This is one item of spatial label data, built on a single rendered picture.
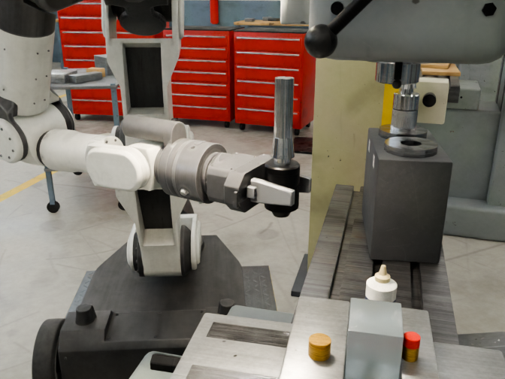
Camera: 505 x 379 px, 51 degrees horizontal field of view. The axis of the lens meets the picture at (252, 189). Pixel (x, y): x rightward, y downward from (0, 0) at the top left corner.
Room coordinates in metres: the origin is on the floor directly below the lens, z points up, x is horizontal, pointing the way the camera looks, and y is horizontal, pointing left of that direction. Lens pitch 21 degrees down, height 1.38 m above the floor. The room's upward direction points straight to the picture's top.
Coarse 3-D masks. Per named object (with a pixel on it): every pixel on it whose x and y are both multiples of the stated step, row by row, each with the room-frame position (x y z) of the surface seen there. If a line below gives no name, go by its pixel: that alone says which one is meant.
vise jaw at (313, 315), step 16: (304, 304) 0.52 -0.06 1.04; (320, 304) 0.52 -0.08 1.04; (336, 304) 0.52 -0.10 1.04; (304, 320) 0.49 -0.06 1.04; (320, 320) 0.49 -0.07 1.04; (336, 320) 0.49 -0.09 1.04; (304, 336) 0.46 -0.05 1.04; (336, 336) 0.46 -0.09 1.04; (288, 352) 0.44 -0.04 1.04; (304, 352) 0.44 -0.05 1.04; (336, 352) 0.44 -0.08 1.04; (288, 368) 0.41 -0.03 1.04; (304, 368) 0.41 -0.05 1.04; (320, 368) 0.41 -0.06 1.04; (336, 368) 0.41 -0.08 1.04
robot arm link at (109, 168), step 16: (96, 144) 0.77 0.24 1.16; (112, 144) 0.82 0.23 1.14; (96, 160) 0.75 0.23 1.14; (112, 160) 0.74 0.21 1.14; (128, 160) 0.72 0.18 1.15; (144, 160) 0.73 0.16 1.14; (96, 176) 0.76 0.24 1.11; (112, 176) 0.74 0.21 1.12; (128, 176) 0.72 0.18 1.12; (144, 176) 0.72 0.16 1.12
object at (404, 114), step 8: (400, 104) 0.97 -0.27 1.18; (408, 104) 0.96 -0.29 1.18; (416, 104) 0.96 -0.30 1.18; (392, 112) 0.98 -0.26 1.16; (400, 112) 0.96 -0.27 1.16; (408, 112) 0.96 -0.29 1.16; (416, 112) 0.97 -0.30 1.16; (392, 120) 0.98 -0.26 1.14; (400, 120) 0.96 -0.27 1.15; (408, 120) 0.96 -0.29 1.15; (416, 120) 0.97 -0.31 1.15; (392, 128) 0.98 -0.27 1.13; (400, 128) 0.96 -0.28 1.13; (408, 128) 0.96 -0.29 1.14
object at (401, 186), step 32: (384, 128) 0.99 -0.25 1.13; (416, 128) 0.99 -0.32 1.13; (384, 160) 0.83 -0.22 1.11; (416, 160) 0.83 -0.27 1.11; (448, 160) 0.83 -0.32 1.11; (384, 192) 0.83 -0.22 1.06; (416, 192) 0.82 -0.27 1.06; (448, 192) 0.82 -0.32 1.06; (384, 224) 0.83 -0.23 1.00; (416, 224) 0.82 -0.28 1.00; (384, 256) 0.83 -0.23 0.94; (416, 256) 0.82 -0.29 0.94
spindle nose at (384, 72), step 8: (376, 64) 0.60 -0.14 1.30; (384, 64) 0.58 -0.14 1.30; (392, 64) 0.57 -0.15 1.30; (376, 72) 0.59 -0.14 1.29; (384, 72) 0.58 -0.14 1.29; (392, 72) 0.57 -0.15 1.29; (408, 72) 0.57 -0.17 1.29; (416, 72) 0.58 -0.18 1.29; (376, 80) 0.59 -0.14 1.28; (384, 80) 0.58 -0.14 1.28; (392, 80) 0.57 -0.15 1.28; (408, 80) 0.57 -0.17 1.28; (416, 80) 0.58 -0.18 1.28
